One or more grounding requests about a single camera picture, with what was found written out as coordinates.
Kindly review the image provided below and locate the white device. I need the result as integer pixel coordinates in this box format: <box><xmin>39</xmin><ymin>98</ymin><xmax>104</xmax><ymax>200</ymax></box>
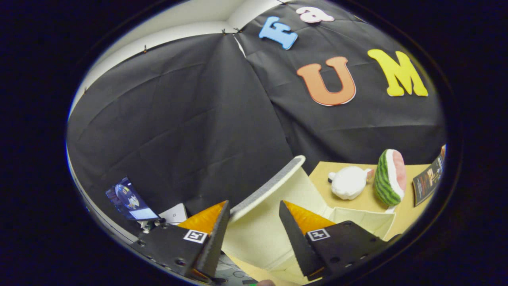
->
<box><xmin>159</xmin><ymin>203</ymin><xmax>189</xmax><ymax>226</ymax></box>

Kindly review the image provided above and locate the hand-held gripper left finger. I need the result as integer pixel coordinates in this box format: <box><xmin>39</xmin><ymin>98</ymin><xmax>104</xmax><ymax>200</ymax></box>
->
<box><xmin>131</xmin><ymin>200</ymin><xmax>231</xmax><ymax>283</ymax></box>

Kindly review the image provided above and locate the dark cover book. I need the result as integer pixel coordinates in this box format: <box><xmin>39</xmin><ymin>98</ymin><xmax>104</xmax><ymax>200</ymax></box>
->
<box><xmin>413</xmin><ymin>153</ymin><xmax>446</xmax><ymax>207</ymax></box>

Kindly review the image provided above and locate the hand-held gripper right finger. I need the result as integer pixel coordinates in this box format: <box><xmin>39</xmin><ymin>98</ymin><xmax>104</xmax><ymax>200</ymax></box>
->
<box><xmin>279</xmin><ymin>200</ymin><xmax>389</xmax><ymax>278</ymax></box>

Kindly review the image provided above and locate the cream fabric storage box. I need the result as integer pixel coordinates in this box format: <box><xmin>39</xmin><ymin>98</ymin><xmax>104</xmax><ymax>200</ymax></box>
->
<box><xmin>220</xmin><ymin>155</ymin><xmax>397</xmax><ymax>284</ymax></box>

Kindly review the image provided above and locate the white plush toy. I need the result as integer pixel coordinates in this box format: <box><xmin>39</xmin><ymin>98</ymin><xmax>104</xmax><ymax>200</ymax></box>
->
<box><xmin>328</xmin><ymin>166</ymin><xmax>373</xmax><ymax>200</ymax></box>

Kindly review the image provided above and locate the lit tablet screen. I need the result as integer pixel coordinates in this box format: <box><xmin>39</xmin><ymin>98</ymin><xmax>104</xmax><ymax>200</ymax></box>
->
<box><xmin>105</xmin><ymin>177</ymin><xmax>160</xmax><ymax>221</ymax></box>

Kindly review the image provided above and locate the watermelon slice plush toy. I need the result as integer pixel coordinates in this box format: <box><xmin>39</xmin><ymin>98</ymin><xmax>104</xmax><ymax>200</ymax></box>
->
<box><xmin>374</xmin><ymin>149</ymin><xmax>407</xmax><ymax>207</ymax></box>

